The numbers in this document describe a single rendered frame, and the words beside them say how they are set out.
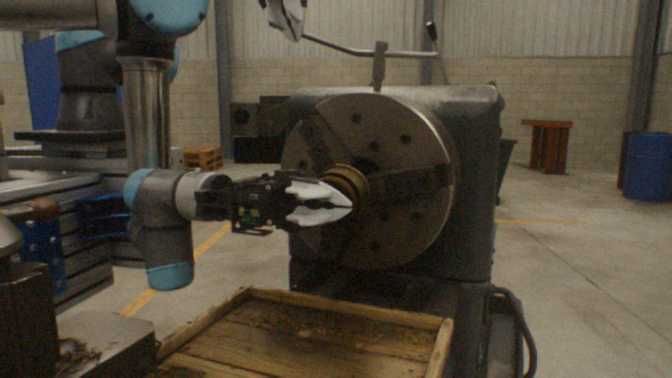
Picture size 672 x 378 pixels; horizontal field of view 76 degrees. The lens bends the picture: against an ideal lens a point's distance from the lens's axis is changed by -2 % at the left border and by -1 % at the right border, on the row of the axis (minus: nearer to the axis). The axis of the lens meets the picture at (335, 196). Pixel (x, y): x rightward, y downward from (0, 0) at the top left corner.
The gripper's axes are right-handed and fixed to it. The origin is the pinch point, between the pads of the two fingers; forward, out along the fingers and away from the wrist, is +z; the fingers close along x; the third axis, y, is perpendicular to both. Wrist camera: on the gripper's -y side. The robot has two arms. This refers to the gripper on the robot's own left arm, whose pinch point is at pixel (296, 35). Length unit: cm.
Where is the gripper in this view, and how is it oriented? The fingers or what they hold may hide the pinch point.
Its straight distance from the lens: 79.4
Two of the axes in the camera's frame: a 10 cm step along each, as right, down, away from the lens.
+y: -3.7, 1.8, -9.1
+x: 8.8, -2.6, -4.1
